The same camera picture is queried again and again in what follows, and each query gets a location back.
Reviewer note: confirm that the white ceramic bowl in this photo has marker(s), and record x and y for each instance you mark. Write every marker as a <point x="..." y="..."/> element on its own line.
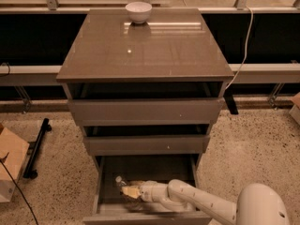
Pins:
<point x="139" y="12"/>

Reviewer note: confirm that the cardboard box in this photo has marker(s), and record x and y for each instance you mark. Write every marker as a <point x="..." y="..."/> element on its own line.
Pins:
<point x="13" y="151"/>
<point x="295" y="110"/>

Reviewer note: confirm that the grey top drawer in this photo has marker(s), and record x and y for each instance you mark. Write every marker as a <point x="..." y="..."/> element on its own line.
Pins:
<point x="144" y="104"/>

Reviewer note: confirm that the grey drawer cabinet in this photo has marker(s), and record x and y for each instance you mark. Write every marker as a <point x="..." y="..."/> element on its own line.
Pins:
<point x="173" y="46"/>

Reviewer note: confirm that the grey middle drawer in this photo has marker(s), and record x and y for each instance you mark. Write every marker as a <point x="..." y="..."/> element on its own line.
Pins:
<point x="146" y="140"/>

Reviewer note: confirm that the cardboard box right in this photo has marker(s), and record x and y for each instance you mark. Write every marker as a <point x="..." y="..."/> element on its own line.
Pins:
<point x="295" y="110"/>

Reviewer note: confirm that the grey bottom drawer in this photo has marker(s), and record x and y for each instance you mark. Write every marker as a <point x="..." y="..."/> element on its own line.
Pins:
<point x="111" y="208"/>

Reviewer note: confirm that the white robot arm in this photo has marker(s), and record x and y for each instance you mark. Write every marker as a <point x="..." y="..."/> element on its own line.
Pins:
<point x="257" y="204"/>

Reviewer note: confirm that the grey drawer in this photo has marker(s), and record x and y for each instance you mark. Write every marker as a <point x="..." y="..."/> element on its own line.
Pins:
<point x="144" y="104"/>
<point x="111" y="208"/>
<point x="146" y="140"/>

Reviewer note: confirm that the clear plastic water bottle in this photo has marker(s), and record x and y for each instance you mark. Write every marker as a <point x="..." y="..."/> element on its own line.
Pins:
<point x="131" y="204"/>

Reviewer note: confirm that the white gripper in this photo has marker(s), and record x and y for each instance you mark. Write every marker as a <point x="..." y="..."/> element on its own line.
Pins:
<point x="146" y="190"/>

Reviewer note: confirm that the metal railing frame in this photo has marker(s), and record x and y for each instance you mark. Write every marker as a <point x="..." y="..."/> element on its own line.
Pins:
<point x="247" y="73"/>

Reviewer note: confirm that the cardboard box left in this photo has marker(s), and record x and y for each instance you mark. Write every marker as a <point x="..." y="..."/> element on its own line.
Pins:
<point x="13" y="151"/>

